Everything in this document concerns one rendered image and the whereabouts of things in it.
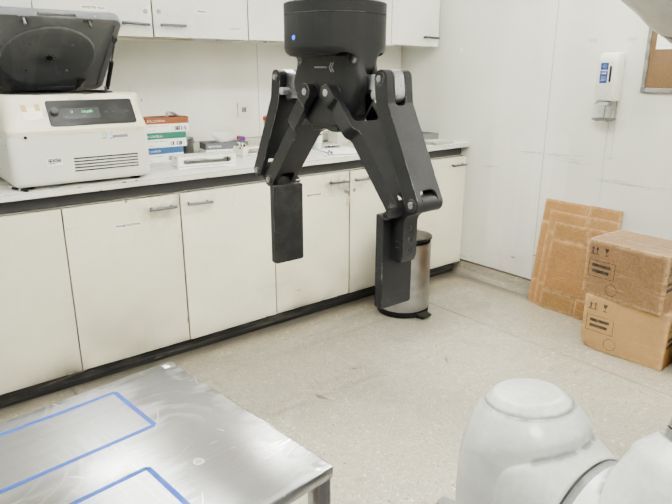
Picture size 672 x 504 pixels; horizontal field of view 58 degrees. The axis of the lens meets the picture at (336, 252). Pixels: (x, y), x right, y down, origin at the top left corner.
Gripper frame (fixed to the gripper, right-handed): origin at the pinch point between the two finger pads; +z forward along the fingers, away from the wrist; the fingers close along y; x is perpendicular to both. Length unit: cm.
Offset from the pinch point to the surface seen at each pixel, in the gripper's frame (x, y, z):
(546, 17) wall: -289, 169, -44
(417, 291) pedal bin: -206, 180, 104
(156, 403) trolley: -3, 51, 38
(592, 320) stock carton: -246, 99, 105
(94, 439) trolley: 8, 48, 38
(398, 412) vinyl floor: -128, 116, 120
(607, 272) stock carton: -246, 94, 78
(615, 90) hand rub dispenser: -281, 120, -6
